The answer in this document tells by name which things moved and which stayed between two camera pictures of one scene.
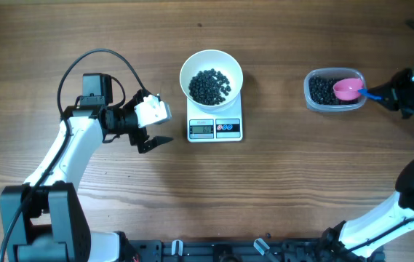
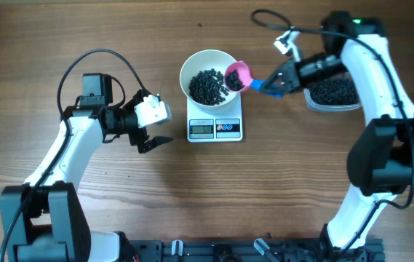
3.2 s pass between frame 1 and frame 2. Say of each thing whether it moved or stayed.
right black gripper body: moved
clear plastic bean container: stayed
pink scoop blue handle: moved
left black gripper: stayed
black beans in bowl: stayed
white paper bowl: stayed
